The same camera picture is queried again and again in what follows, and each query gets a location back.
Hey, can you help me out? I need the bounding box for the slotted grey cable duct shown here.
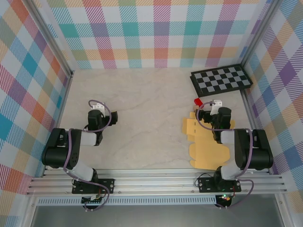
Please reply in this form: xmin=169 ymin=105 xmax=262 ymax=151
xmin=37 ymin=198 xmax=217 ymax=206

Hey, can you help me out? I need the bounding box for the aluminium corner post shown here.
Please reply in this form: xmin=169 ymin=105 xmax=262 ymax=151
xmin=27 ymin=0 xmax=74 ymax=79
xmin=240 ymin=0 xmax=282 ymax=67

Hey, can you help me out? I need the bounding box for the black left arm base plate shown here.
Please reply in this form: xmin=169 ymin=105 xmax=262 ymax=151
xmin=71 ymin=178 xmax=116 ymax=194

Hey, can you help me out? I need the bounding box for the black grey checkerboard panel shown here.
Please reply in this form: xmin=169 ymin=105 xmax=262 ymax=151
xmin=190 ymin=63 xmax=253 ymax=97

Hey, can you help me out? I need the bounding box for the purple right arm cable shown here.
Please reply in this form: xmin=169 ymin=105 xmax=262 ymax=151
xmin=197 ymin=101 xmax=255 ymax=210

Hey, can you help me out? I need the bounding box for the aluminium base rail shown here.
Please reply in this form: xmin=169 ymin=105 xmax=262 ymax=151
xmin=26 ymin=168 xmax=288 ymax=196

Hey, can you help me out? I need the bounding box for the yellow cardboard paper box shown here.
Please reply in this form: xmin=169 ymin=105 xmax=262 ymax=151
xmin=182 ymin=110 xmax=237 ymax=170

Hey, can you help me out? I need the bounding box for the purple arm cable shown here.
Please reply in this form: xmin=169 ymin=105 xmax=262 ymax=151
xmin=63 ymin=100 xmax=112 ymax=212
xmin=197 ymin=101 xmax=255 ymax=210

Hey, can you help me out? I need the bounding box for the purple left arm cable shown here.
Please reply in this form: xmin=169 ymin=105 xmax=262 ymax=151
xmin=63 ymin=100 xmax=112 ymax=212

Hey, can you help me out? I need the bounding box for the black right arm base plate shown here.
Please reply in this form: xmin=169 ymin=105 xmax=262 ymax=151
xmin=197 ymin=177 xmax=242 ymax=192

